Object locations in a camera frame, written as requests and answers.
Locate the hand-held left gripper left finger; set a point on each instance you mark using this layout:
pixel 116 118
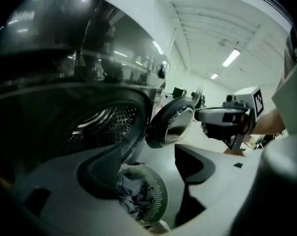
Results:
pixel 64 181

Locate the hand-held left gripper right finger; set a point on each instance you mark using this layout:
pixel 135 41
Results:
pixel 224 181

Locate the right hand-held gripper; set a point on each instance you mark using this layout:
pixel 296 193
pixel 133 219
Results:
pixel 249 99

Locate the round slatted laundry basket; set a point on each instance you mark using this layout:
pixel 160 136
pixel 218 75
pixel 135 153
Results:
pixel 159 193

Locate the dark grey garment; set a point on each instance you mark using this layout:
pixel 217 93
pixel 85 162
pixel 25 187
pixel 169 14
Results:
pixel 133 195

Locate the black washing machine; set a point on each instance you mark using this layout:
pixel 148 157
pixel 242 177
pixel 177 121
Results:
pixel 52 58

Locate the person's right forearm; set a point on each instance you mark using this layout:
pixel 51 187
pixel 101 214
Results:
pixel 268 123

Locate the round black washing machine door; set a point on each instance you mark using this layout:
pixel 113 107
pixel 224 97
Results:
pixel 172 124

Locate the black standing fan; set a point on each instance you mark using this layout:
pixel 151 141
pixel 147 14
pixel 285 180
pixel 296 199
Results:
pixel 198 97

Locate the long tube ceiling light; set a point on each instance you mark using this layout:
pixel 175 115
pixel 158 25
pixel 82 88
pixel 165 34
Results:
pixel 214 76
pixel 231 57

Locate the black cabinet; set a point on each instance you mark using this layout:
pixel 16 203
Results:
pixel 179 93

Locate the person's beige shorts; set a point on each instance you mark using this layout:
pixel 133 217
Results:
pixel 293 107

